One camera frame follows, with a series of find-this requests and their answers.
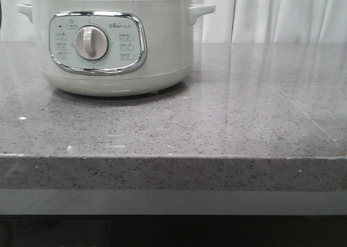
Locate pale green electric cooking pot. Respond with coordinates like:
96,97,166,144
17,0,216,97

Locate white pleated curtain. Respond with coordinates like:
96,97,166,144
1,0,346,43

